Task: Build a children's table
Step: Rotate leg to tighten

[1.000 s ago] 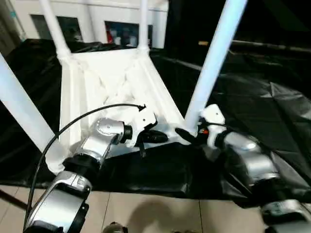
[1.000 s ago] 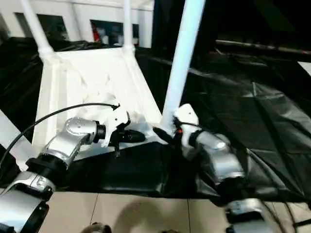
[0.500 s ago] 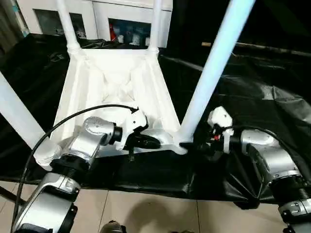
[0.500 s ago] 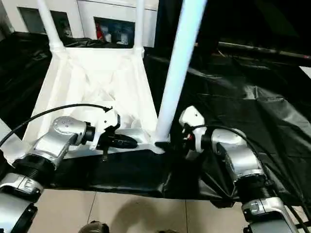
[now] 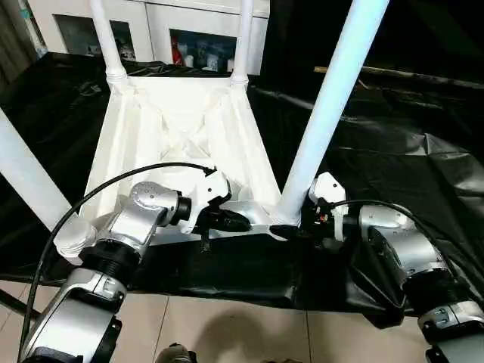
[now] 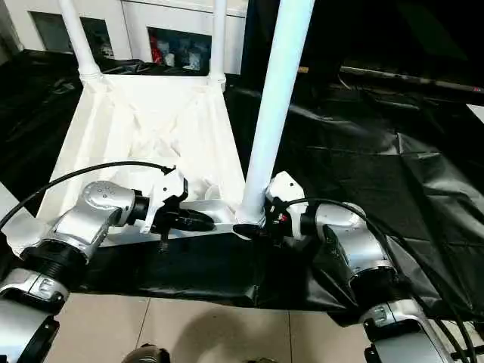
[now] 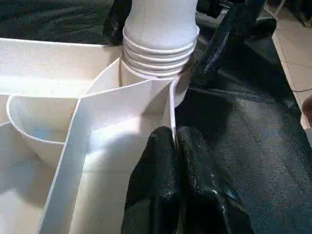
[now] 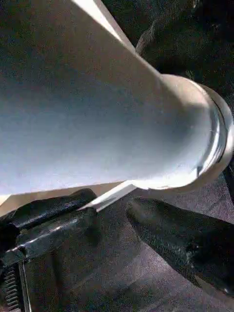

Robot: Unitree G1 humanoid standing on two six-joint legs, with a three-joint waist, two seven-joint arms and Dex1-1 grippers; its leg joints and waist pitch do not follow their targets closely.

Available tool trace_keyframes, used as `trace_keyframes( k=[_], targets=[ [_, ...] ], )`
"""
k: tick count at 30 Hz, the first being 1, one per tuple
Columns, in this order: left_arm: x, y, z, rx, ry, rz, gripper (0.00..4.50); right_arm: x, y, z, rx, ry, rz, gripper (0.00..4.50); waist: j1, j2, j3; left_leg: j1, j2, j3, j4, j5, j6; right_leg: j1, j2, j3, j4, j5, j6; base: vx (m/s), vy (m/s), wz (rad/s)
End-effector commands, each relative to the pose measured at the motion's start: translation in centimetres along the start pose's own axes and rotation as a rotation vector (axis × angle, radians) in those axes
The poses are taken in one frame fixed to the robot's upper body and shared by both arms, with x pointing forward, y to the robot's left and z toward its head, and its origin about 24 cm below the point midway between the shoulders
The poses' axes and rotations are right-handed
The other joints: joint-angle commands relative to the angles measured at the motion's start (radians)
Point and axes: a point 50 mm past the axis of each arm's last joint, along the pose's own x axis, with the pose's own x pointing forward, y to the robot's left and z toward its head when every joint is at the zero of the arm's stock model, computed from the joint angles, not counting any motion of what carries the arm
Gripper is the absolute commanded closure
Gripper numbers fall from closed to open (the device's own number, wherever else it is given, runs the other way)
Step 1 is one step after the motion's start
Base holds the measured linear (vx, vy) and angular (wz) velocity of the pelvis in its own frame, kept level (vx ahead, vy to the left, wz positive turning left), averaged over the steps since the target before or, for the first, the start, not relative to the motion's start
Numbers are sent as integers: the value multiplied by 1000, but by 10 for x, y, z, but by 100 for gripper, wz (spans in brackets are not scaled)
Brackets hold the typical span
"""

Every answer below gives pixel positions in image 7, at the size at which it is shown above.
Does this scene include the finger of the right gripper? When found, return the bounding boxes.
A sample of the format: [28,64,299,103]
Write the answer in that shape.
[102,0,134,46]
[189,0,265,87]

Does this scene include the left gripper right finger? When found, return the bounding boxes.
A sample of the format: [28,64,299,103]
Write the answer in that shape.
[175,125,255,234]

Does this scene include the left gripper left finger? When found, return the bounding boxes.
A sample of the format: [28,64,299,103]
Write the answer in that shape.
[120,125,182,234]

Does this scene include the white plastic table leg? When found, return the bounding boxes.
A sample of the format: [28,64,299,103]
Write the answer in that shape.
[121,0,200,78]

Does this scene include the white table frame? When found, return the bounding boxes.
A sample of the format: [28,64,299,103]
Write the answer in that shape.
[0,38,190,234]

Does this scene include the black work mat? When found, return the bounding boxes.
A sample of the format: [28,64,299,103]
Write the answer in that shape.
[0,0,312,234]

